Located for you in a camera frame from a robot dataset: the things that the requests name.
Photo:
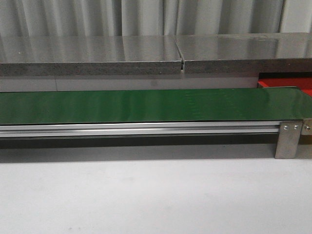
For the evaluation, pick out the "white pleated curtain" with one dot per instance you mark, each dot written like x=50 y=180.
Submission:
x=152 y=17

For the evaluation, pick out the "grey stone countertop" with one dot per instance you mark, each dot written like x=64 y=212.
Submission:
x=72 y=63

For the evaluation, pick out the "red plastic tray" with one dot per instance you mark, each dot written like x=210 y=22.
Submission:
x=304 y=84

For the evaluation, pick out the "steel conveyor support bracket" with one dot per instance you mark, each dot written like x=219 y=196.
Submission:
x=288 y=139

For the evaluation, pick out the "green conveyor belt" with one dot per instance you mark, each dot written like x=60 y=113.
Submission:
x=60 y=107

